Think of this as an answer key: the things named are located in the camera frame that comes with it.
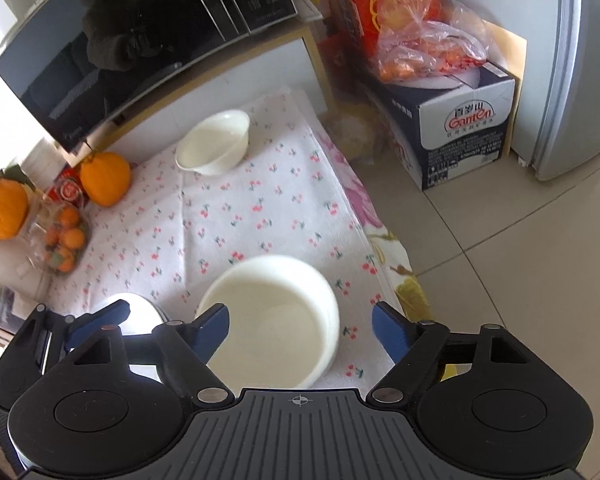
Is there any orange on top of jar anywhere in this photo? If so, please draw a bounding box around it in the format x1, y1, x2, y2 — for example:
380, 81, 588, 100
0, 177, 30, 240

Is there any black microwave oven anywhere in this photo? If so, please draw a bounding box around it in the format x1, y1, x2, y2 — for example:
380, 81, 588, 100
0, 0, 297, 152

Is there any white bowl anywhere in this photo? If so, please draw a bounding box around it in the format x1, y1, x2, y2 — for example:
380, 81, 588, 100
175, 110, 251, 177

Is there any cherry pattern tablecloth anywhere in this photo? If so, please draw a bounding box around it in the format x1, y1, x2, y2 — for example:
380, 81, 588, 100
46, 89, 394, 392

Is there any white refrigerator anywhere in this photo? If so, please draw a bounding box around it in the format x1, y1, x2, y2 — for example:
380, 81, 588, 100
458, 0, 600, 181

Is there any floral pink cloth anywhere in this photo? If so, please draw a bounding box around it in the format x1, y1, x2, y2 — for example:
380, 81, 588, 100
314, 119, 462, 380

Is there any plastic bag of oranges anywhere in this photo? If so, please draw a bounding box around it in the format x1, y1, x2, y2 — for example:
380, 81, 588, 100
374, 0, 494, 84

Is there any cream bowl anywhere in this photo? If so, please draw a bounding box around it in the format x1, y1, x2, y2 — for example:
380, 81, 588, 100
198, 255, 340, 393

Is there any blue white Ganten carton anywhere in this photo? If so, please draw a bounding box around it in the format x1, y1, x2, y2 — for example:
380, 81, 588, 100
361, 62, 517, 191

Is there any glass jar with oranges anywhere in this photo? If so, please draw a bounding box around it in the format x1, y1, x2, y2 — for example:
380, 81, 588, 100
21, 196, 91, 275

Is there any large orange fruit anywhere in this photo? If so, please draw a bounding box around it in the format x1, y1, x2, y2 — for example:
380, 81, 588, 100
80, 152, 132, 207

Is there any white oval plate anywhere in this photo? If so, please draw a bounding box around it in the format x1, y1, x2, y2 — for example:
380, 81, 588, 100
99, 291, 171, 366

